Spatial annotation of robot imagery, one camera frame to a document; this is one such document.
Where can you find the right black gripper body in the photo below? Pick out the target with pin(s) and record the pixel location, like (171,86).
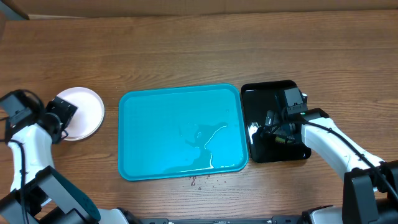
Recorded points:
(268,118)

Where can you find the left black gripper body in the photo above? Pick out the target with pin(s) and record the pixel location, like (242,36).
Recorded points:
(63,113)

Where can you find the green yellow sponge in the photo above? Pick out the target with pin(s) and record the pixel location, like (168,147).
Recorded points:
(284,140)

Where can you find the white plate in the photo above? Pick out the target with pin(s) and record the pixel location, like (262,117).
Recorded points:
(89,114)

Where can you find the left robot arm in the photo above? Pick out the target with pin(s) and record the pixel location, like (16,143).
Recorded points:
(40,194)

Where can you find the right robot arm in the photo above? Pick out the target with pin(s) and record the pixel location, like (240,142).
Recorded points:
(369,183)

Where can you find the black plastic tray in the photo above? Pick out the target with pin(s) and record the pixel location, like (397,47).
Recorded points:
(257,99)

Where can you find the teal plastic tray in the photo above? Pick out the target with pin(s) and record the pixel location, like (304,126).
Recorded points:
(180,132)

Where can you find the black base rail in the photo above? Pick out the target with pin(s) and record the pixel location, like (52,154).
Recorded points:
(280,219)

